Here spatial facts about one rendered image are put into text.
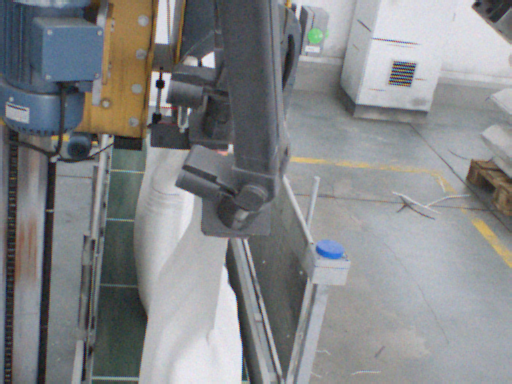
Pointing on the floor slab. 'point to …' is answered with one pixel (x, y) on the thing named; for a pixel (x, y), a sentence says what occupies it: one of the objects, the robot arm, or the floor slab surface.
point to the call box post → (311, 333)
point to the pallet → (493, 177)
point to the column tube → (25, 357)
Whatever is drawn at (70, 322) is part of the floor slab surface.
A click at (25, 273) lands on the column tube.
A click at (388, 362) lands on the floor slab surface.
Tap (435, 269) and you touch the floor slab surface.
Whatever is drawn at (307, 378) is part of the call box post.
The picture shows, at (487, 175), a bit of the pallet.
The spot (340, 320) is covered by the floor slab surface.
